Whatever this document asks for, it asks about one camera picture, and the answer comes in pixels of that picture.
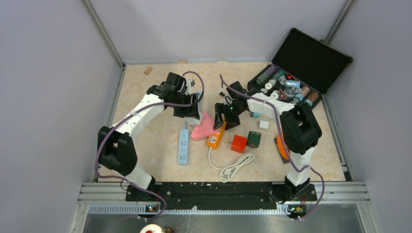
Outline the pink triangular power strip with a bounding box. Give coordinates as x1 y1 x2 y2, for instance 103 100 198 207
190 112 220 141

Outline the white cube socket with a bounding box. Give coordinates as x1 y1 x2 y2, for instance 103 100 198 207
184 117 201 127

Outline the black open case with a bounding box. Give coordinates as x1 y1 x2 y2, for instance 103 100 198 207
247 28 353 109

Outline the white coiled cable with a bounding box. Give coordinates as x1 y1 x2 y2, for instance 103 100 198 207
207 147 255 183

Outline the white plug adapter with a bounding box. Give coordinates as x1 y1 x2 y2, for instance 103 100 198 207
257 120 270 130

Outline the blue power strip with cable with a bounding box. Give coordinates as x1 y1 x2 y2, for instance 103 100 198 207
177 120 190 166

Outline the green cube socket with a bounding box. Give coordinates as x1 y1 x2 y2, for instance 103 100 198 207
246 131 261 148

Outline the purple cable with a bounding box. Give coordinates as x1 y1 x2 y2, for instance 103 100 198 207
94 70 206 222
219 74 326 220

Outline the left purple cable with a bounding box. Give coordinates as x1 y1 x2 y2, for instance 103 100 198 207
94 70 206 222

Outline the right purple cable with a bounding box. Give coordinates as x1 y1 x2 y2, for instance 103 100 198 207
219 74 326 220

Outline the small wooden block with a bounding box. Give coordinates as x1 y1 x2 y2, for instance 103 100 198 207
144 66 153 75

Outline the grey mat under toy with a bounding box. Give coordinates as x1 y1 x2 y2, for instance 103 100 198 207
274 137 291 165

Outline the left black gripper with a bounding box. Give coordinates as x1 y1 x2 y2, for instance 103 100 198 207
169 92 199 119

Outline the teal plug adapter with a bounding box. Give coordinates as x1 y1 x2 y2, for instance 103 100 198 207
250 112 261 118

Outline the red white emergency button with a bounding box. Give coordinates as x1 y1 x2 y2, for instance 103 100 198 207
140 224 166 233

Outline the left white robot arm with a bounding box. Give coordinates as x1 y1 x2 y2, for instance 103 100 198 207
95 72 205 201

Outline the orange power strip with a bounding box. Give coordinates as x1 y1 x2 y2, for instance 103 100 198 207
206 121 227 150

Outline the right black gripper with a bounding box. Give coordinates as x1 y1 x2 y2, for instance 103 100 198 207
214 102 245 131

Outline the red cube socket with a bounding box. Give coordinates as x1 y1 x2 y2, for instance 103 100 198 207
230 134 247 153

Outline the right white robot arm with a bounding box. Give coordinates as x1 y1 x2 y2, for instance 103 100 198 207
213 85 322 200

